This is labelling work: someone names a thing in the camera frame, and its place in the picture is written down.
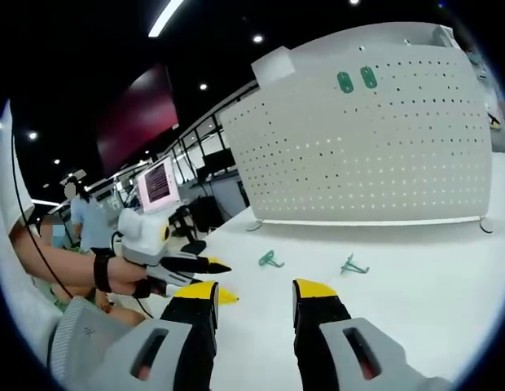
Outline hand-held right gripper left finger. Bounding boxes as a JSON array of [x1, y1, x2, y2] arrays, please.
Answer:
[[88, 280, 220, 391]]

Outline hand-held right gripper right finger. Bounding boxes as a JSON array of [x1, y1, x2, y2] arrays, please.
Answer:
[[292, 278, 455, 391]]

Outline green metal hook assembly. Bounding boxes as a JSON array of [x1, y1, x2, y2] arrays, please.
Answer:
[[340, 253, 371, 276], [359, 65, 379, 90], [258, 250, 285, 270], [336, 71, 355, 94]]

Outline white perforated mounting plate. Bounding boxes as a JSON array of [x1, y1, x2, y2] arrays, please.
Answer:
[[218, 42, 494, 234]]

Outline person's left hand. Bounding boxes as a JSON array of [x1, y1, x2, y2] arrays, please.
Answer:
[[108, 257, 162, 298]]

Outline person's bare knee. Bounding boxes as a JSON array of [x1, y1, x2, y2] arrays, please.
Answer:
[[95, 292, 147, 329]]

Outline pink screen monitor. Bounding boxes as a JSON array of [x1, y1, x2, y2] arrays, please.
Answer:
[[136, 156, 181, 215]]

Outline black office chair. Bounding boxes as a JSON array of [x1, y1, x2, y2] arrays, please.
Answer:
[[170, 195, 229, 256]]

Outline black wrist band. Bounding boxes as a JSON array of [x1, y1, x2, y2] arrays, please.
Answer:
[[92, 252, 115, 293]]

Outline black computer monitor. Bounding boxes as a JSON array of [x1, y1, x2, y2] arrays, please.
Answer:
[[201, 148, 237, 176]]

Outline person's white shirt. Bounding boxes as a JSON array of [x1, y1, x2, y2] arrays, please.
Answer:
[[0, 99, 58, 363]]

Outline white rectangular box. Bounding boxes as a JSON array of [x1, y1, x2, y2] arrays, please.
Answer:
[[251, 46, 296, 86]]

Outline long ceiling light strip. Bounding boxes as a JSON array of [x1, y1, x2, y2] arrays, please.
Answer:
[[147, 0, 187, 38]]

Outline round ceiling spotlights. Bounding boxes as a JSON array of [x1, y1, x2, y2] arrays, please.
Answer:
[[27, 0, 359, 191]]

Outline dark red wall panel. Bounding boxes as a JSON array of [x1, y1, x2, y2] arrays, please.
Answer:
[[95, 63, 180, 176]]

